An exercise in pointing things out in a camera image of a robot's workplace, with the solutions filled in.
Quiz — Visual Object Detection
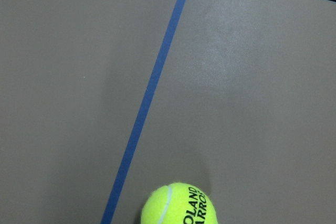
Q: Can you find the Roland Garros tennis ball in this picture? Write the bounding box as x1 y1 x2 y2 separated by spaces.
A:
140 183 218 224

